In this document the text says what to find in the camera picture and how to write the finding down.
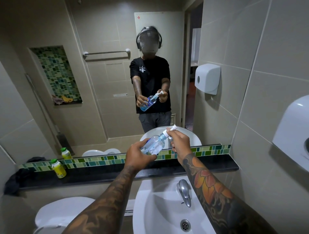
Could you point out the person's left hand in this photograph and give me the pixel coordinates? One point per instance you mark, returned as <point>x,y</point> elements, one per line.
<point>132,156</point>

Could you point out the person's right hand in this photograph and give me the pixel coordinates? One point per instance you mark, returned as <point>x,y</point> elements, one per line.
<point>182,145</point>

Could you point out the person's right thumb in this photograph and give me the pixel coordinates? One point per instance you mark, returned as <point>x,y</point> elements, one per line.
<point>170,132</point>

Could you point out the person's left thumb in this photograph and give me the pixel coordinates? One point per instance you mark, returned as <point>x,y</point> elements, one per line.
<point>149,158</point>

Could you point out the clear spray bottle blue liquid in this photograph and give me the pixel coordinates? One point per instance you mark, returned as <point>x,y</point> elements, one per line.
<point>154,144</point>

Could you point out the person's left forearm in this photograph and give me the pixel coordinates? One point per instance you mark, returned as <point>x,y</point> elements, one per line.
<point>106,200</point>

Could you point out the person's right forearm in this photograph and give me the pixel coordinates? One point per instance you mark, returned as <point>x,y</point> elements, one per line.
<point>217,192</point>

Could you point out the chrome faucet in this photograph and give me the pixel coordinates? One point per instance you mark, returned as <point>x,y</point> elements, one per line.
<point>184,192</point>

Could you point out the white ceramic sink basin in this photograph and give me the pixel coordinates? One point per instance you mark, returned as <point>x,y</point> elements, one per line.
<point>159,212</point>

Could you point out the black stone ledge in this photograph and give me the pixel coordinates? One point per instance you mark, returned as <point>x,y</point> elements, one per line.
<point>91,171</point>

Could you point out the metal sink drain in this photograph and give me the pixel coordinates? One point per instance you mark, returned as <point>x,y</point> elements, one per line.
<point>185,224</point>

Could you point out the yellow bottle green cap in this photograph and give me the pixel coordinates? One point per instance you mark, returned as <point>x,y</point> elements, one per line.
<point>58,170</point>

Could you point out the white toilet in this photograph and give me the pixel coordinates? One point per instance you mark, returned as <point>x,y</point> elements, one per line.
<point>60,212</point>

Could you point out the white paper towel dispenser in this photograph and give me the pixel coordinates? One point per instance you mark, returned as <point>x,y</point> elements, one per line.
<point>292,130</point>

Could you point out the black cloth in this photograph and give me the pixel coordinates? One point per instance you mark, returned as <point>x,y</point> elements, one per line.
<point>15,180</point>

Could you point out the wall mirror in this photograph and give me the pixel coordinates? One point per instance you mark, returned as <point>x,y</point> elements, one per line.
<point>101,72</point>

